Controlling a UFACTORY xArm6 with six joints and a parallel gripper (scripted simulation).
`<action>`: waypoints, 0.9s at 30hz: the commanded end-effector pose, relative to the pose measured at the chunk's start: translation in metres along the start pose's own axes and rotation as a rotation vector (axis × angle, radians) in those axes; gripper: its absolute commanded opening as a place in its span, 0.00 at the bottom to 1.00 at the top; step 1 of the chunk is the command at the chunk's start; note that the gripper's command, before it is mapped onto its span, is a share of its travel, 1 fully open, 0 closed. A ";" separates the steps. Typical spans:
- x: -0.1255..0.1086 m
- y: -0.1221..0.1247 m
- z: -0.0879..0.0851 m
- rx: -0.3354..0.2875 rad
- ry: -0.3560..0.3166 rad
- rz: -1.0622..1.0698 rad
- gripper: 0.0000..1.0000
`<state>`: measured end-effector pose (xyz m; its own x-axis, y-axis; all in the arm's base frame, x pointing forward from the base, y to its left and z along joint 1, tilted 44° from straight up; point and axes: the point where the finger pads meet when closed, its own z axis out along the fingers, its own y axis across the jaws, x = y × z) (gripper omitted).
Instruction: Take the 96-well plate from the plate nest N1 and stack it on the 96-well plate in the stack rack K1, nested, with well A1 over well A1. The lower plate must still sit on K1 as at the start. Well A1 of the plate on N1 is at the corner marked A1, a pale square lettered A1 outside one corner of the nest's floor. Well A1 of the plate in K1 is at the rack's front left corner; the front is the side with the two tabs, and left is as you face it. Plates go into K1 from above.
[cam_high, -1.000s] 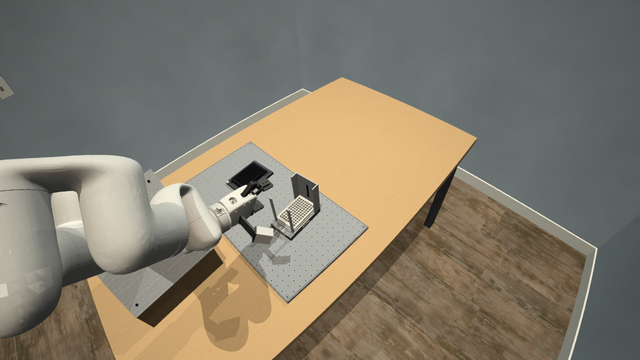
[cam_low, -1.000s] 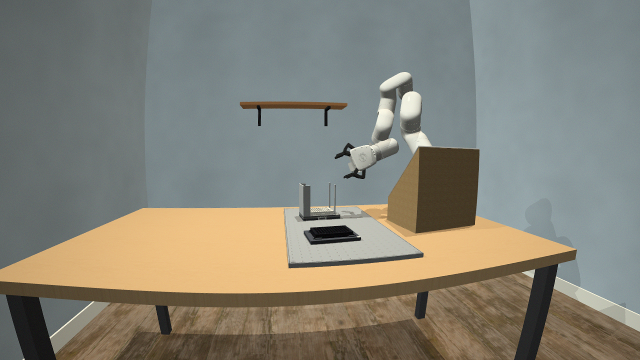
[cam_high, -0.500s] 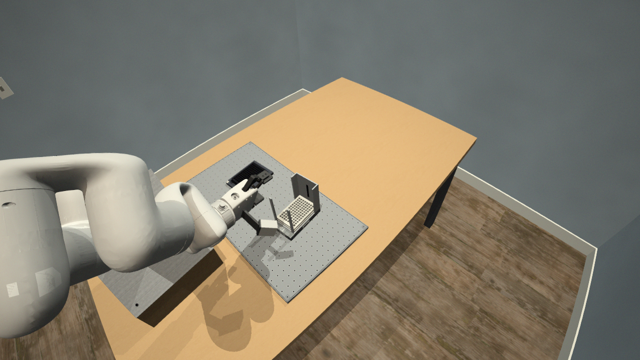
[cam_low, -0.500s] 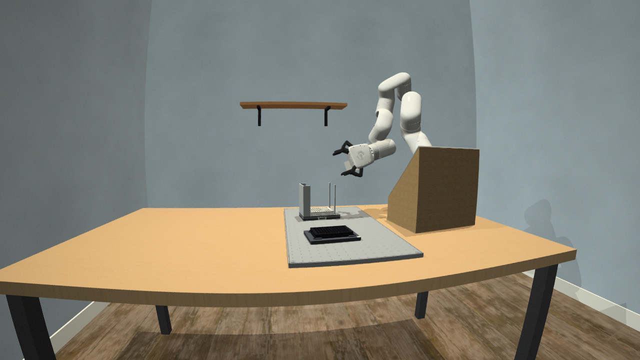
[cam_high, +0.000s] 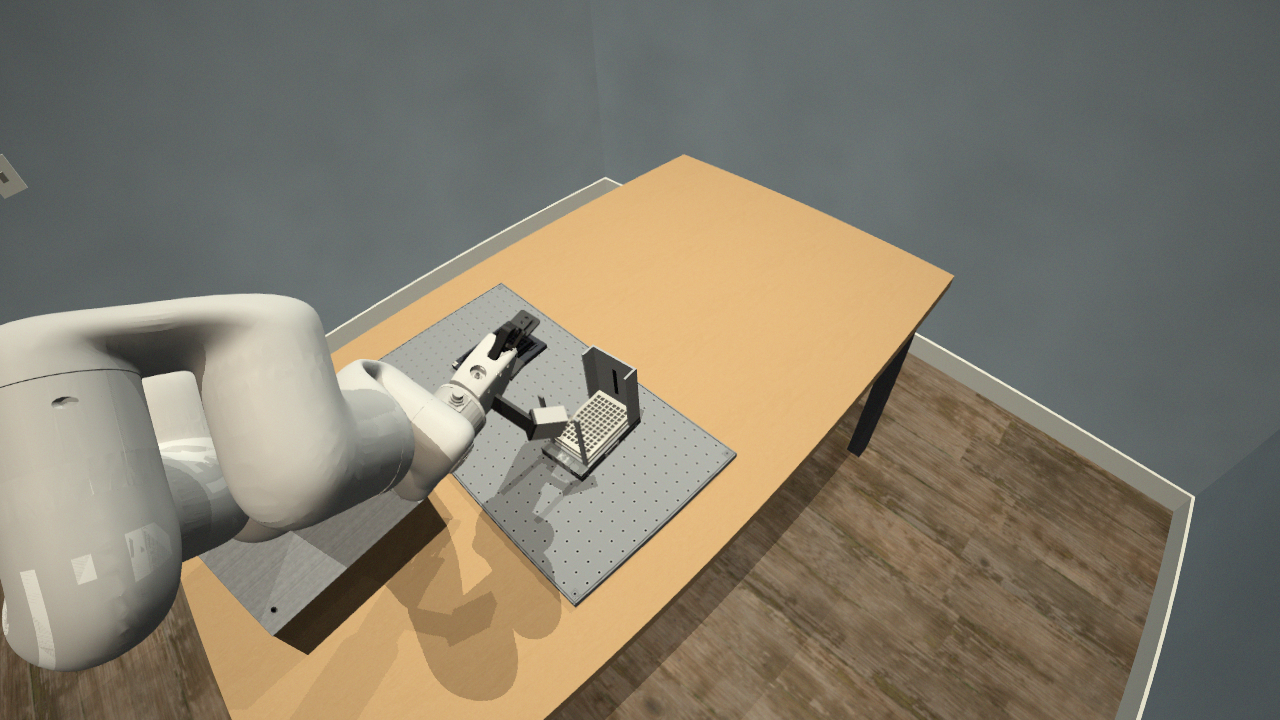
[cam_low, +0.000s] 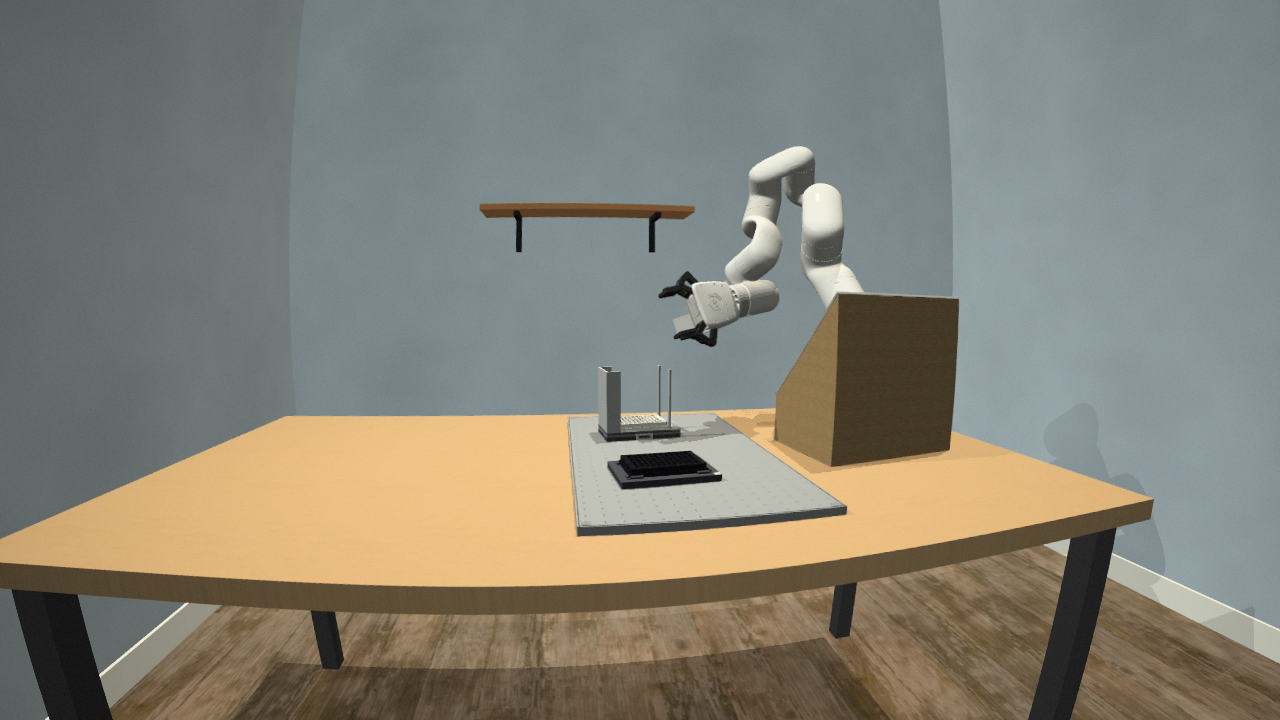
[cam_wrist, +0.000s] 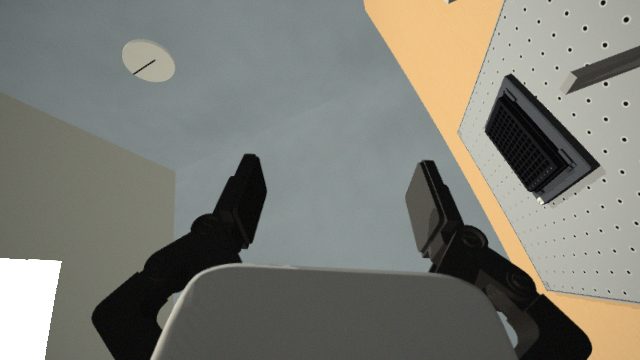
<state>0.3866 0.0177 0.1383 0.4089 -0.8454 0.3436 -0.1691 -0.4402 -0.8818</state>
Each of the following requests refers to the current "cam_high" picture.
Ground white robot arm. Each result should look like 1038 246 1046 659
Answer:
0 293 484 673

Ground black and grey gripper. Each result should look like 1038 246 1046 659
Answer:
439 310 540 427

